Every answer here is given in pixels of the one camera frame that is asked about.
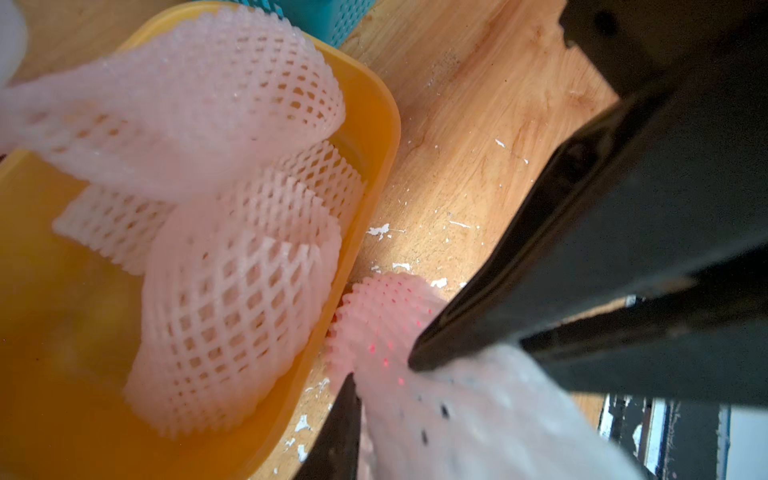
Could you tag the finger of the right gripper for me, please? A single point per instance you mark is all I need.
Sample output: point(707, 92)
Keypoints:
point(656, 187)
point(704, 343)

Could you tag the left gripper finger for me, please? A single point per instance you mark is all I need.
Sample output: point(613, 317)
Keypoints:
point(335, 453)

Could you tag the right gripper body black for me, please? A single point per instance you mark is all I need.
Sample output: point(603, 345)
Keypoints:
point(647, 47)

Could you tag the netted apple large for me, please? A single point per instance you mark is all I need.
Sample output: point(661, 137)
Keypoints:
point(493, 415)

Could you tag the foam net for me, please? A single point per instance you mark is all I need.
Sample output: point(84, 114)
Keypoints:
point(121, 227)
point(234, 284)
point(183, 113)

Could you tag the yellow plastic tray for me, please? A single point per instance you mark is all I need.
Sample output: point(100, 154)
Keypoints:
point(70, 324)

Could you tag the teal plastic basket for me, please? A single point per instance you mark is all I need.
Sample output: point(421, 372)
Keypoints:
point(331, 21)

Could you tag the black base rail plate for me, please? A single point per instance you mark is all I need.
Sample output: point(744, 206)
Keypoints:
point(673, 439)

